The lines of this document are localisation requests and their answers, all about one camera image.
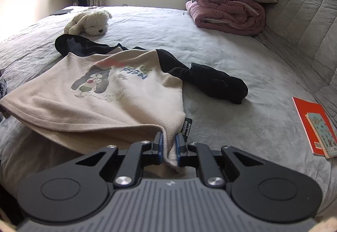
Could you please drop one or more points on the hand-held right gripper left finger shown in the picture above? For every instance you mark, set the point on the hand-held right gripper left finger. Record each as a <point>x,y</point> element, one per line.
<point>159,147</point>

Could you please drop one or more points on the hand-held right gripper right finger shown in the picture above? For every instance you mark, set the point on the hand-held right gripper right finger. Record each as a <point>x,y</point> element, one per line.
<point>179,150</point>

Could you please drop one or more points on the beige and black sweatshirt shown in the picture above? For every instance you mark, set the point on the beige and black sweatshirt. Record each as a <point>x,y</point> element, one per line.
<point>105,108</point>

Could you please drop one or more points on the red book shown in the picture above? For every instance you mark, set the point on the red book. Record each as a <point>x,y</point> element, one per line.
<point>305,110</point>

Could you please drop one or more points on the small teal book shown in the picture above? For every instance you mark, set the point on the small teal book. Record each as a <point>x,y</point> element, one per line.
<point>322,131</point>

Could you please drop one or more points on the white plush dog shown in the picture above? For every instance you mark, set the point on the white plush dog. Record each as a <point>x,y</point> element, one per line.
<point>87,21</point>

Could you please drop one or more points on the dark tablet case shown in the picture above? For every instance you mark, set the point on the dark tablet case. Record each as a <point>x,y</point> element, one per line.
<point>62,12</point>

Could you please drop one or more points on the dark patterned cloth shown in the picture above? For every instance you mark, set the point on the dark patterned cloth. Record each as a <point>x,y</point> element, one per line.
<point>2,87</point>

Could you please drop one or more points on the grey padded headboard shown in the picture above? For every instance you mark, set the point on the grey padded headboard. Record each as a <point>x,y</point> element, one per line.
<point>302,23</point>

